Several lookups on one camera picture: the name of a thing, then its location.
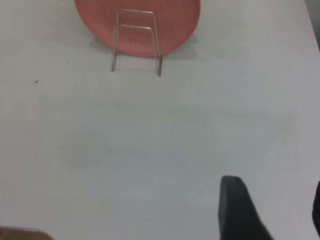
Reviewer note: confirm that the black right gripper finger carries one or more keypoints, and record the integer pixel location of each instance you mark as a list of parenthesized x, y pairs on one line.
[(240, 215)]

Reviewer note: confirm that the pink plate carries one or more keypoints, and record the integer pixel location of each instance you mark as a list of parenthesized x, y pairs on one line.
[(175, 25)]

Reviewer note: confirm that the dark red rounded object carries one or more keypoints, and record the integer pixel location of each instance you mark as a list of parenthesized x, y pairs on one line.
[(317, 205)]

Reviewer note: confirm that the brown board corner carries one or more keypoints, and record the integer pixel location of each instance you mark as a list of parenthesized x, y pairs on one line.
[(20, 235)]

